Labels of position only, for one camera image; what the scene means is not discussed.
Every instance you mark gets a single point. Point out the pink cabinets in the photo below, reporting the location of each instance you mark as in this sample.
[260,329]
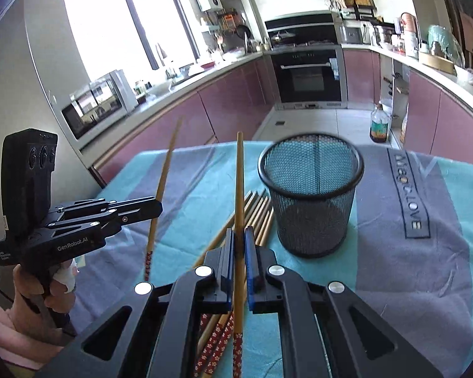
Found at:
[439,107]
[239,97]

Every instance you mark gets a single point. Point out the pink thermos jug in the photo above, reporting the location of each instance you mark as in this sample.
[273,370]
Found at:
[409,26]

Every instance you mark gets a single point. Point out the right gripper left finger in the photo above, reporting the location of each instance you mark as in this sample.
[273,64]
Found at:
[217,293]

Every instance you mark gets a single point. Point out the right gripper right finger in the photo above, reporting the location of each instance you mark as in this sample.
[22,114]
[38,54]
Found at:
[261,294]

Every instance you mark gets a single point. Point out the oil bottle on floor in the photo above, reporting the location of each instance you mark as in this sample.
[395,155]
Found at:
[379,124]

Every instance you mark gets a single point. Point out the black built-in oven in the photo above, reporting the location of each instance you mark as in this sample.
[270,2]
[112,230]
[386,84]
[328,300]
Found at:
[310,77]

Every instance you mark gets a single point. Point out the green mesh food cover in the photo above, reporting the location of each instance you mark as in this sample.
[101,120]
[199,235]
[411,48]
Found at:
[448,44]

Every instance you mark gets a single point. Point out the pink lower cabinets left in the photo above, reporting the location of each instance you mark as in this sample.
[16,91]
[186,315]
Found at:
[239,97]

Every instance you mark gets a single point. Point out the pink lower cabinets right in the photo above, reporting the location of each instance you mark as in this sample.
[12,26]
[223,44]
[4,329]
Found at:
[439,107]

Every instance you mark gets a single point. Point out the round bamboo tray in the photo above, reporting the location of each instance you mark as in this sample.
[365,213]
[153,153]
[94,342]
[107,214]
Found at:
[437,62]

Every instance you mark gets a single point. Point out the black mesh utensil cup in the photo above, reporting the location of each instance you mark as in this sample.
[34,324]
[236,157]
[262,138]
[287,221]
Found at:
[311,178]

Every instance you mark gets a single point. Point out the left hand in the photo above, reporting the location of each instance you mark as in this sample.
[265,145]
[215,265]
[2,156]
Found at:
[30,309]

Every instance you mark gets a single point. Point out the white microwave oven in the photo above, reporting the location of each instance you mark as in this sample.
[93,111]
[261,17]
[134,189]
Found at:
[98,105]

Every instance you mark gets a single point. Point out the black camera box left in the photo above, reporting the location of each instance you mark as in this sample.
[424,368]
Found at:
[27,163]

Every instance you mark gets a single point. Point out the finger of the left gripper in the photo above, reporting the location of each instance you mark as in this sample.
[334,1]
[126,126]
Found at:
[143,208]
[110,223]

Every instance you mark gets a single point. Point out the black wall rack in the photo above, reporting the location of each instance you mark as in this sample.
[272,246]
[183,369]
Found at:
[354,9]

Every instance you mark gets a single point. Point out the kitchen window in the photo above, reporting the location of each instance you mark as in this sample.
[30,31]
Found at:
[146,39]

